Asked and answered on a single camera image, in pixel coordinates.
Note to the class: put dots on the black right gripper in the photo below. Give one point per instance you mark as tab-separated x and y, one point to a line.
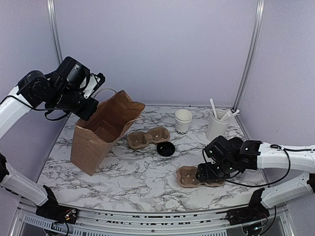
202	169

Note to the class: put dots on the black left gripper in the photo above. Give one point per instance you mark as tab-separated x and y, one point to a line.
91	107

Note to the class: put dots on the single cardboard cup carrier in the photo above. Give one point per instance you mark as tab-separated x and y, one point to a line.
186	178

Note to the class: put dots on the brown paper bag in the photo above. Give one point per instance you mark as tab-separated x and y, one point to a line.
93	139

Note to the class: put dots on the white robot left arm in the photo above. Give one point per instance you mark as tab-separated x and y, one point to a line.
69	89

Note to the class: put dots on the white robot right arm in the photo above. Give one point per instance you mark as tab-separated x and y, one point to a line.
235	155

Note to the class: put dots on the stack of white paper cups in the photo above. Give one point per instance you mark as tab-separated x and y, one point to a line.
183	119

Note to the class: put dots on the stacked cardboard cup carriers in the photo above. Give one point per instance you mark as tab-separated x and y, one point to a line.
138	140

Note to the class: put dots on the white wrapped utensil packet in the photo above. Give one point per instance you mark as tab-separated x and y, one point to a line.
230	114

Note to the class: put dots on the white wrapped straw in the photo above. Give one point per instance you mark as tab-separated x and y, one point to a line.
213	108

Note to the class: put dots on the aluminium front rail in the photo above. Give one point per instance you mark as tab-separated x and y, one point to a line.
93	222

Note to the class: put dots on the left aluminium frame post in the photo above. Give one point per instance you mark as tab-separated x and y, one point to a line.
52	18

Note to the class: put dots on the aluminium frame post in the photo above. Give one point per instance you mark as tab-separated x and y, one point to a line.
251	52
52	18

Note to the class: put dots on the right aluminium frame post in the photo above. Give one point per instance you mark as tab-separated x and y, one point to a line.
251	52

